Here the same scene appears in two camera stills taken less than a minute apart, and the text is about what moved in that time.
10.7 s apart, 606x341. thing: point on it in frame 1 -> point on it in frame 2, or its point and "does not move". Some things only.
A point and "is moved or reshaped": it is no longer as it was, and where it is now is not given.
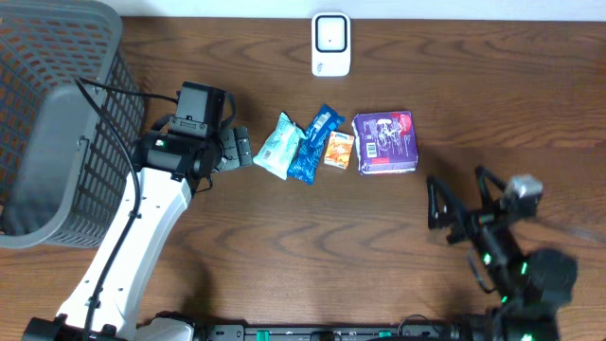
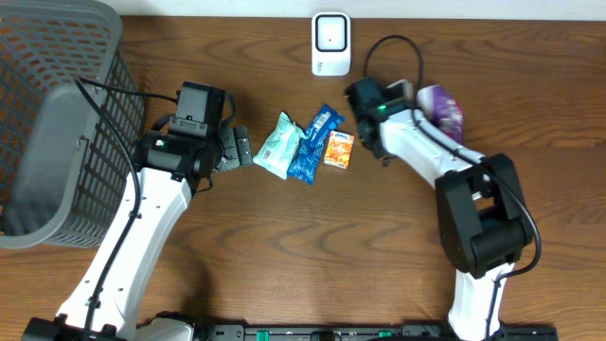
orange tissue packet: x=339 y=150 does not move
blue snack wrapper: x=319 y=134 does not move
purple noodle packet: x=385 y=142 is moved or reshaped
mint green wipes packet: x=278 y=152 does not move
